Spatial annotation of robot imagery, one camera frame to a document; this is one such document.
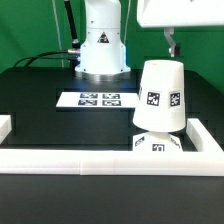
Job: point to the white marker sheet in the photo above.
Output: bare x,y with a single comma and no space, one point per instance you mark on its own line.
96,100

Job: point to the white fence frame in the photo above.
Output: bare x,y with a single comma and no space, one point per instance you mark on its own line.
207,160

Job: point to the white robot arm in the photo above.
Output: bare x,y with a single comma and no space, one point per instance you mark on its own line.
103,55

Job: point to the white lamp base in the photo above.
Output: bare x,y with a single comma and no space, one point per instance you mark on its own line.
156,142

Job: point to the white lamp shade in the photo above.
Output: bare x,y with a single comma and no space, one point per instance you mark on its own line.
161,104

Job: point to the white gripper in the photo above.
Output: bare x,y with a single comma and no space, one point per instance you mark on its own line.
179,13

